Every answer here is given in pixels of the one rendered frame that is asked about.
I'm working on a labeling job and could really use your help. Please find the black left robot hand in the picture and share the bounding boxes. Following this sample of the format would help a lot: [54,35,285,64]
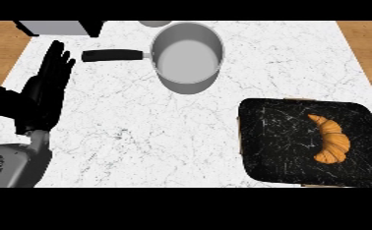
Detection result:
[0,39,77,136]

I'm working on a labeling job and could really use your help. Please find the black marble tray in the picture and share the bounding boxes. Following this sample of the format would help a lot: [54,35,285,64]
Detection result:
[235,97,372,189]

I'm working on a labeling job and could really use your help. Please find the golden croissant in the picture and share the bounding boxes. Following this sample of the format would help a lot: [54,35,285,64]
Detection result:
[308,113,352,165]

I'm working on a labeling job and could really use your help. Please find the grey and black appliance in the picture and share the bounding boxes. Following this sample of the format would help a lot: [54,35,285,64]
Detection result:
[12,20,107,38]

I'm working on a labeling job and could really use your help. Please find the grey round object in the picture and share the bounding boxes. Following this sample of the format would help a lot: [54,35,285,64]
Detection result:
[138,20,173,29]

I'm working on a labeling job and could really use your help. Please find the grey pot with black handle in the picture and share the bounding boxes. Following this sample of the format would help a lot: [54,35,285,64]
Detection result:
[80,22,228,95]

